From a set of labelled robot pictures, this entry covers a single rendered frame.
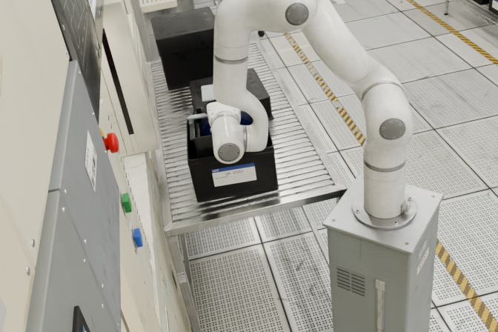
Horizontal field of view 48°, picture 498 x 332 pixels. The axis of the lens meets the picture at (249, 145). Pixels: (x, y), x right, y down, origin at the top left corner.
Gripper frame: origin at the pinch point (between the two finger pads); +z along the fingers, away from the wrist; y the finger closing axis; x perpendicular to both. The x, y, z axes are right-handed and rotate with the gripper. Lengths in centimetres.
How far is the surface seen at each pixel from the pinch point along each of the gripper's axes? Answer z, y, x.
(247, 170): -13.8, 4.5, -20.1
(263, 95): 32.5, 15.5, -19.7
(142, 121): 4.9, -27.5, -6.8
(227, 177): -13.8, -2.2, -21.4
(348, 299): -37, 30, -61
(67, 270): -115, -17, 46
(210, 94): -1.4, -3.4, 2.7
